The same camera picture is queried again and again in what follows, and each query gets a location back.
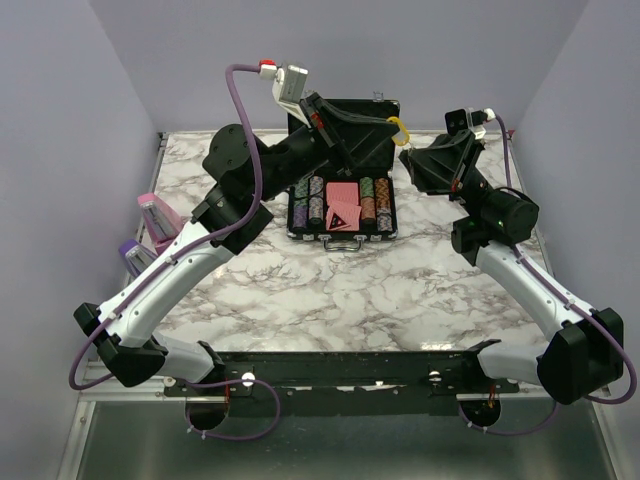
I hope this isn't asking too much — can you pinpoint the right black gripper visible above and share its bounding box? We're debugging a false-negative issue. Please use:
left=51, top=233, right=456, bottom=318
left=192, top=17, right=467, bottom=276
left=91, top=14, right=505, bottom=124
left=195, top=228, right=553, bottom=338
left=398, top=129, right=495, bottom=221

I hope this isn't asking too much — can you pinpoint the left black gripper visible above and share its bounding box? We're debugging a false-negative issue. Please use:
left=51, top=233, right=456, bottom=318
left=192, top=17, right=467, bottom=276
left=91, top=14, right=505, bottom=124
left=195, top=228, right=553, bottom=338
left=252, top=92, right=399, bottom=203

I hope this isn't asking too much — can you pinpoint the yellow key tag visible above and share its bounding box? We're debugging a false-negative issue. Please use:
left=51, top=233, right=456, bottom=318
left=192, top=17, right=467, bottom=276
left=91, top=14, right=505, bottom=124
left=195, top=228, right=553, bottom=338
left=386, top=116, right=411, bottom=147

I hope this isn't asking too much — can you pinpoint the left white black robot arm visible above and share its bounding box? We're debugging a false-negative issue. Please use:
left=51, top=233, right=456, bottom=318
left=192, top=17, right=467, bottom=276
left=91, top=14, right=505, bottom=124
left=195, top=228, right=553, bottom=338
left=74, top=93, right=400, bottom=395

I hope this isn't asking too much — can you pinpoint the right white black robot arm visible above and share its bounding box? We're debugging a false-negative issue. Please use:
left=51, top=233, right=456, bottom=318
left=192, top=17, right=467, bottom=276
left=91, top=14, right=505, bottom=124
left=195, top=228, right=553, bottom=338
left=399, top=130, right=625, bottom=405

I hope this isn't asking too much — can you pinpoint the orange poker chip stack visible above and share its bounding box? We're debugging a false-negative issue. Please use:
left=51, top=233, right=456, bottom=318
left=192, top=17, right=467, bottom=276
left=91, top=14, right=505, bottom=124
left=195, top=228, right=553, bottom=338
left=374, top=178, right=391, bottom=211

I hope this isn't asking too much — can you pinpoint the grey poker chip stack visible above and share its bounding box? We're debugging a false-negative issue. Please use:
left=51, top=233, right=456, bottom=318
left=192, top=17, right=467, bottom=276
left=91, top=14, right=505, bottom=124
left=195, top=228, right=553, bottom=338
left=308, top=176, right=324, bottom=225

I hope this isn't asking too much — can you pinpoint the pink playing card deck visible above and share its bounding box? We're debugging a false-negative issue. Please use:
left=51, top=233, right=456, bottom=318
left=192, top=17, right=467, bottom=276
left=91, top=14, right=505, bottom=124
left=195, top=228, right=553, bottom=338
left=325, top=182, right=360, bottom=206

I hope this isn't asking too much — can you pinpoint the black poker chip case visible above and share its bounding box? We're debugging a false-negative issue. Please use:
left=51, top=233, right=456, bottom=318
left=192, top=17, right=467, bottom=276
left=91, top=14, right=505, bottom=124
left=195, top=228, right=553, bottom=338
left=286, top=89, right=401, bottom=251

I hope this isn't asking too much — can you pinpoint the green poker chip stack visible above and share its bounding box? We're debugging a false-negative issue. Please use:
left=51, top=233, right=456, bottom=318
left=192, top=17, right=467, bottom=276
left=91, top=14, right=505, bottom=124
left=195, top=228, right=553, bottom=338
left=293, top=178, right=309, bottom=208

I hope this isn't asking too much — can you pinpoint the black triangle dealer button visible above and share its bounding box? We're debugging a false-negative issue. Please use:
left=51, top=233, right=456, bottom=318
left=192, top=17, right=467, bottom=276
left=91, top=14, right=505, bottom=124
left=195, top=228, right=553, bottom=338
left=327, top=212, right=348, bottom=231

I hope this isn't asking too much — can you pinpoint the purple poker chip stack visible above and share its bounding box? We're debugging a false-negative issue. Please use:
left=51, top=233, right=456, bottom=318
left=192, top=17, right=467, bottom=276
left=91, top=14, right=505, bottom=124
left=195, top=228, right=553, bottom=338
left=292, top=204, right=308, bottom=229

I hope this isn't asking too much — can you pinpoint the pink metronome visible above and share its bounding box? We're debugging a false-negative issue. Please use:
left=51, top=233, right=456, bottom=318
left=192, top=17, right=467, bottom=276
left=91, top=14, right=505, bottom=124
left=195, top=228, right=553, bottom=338
left=137, top=193, right=183, bottom=255

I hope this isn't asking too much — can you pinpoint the purple metronome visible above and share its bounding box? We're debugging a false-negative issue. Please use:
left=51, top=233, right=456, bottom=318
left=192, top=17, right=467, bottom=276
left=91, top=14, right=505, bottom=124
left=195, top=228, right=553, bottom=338
left=118, top=239, right=157, bottom=277

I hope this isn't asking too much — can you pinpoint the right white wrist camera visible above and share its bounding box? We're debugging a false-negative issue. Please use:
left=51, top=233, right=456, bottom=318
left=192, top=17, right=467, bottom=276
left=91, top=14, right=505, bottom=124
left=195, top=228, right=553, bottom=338
left=444, top=108, right=496, bottom=140

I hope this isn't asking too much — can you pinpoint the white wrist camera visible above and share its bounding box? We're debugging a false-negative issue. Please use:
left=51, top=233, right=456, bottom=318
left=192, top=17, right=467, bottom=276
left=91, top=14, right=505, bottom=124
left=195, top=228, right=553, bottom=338
left=272, top=64, right=309, bottom=126
left=444, top=108, right=496, bottom=140

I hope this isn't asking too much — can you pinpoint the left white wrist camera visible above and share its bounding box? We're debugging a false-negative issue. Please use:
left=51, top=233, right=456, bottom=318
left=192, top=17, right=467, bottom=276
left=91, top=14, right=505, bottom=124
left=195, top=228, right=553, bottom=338
left=272, top=64, right=309, bottom=126

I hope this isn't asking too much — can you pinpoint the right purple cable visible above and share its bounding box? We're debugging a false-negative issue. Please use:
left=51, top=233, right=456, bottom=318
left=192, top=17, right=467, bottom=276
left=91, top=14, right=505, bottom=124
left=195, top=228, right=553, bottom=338
left=458, top=113, right=630, bottom=436

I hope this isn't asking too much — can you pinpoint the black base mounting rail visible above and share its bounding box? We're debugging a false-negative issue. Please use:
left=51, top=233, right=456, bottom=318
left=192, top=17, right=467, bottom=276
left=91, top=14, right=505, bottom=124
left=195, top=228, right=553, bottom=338
left=164, top=350, right=519, bottom=417

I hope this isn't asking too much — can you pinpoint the aluminium extrusion frame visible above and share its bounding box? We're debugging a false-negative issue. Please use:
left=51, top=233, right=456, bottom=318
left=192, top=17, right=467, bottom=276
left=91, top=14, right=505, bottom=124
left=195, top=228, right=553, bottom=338
left=79, top=362, right=174, bottom=401

